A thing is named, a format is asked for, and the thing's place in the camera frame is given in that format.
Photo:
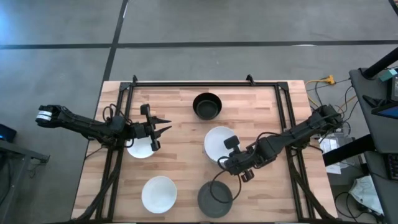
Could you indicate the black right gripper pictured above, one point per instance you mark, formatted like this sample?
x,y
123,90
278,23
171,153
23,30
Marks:
x,y
245,157

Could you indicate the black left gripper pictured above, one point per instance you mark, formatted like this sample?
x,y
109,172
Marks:
x,y
146,129

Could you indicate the black bowl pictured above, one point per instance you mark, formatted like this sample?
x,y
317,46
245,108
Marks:
x,y
207,109

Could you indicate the dark grey bowl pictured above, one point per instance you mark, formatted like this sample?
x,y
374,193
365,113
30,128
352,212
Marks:
x,y
203,205

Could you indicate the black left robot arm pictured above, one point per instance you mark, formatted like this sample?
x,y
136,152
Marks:
x,y
84,126

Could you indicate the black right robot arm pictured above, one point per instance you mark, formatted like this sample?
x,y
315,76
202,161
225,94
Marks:
x,y
295,132

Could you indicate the white paper sheets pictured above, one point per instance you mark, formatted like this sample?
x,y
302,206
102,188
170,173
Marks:
x,y
329,144

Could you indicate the black desk crossbar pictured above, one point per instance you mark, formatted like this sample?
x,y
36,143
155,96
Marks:
x,y
348,150

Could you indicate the yellow power plug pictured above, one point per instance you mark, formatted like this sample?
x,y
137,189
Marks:
x,y
330,80

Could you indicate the white plastic bag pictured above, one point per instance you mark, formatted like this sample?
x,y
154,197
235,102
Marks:
x,y
365,193

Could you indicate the black side desk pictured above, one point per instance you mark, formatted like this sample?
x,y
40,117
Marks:
x,y
382,137

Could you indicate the black device with blue light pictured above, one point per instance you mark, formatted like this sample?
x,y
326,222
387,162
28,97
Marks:
x,y
7,132

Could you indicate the black keyboard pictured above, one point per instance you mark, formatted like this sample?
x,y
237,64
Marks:
x,y
393,166

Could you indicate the tablet with blue screen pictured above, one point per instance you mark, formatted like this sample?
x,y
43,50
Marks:
x,y
388,112

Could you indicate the black round pole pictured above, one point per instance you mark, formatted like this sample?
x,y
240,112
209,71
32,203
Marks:
x,y
381,63

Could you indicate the teal small box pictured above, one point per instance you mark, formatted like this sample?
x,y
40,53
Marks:
x,y
388,75

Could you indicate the black frame clamp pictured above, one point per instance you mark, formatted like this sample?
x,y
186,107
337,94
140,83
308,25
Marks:
x,y
134,79
249,79

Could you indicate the black aluminium rig frame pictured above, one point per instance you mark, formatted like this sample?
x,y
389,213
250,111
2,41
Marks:
x,y
202,84

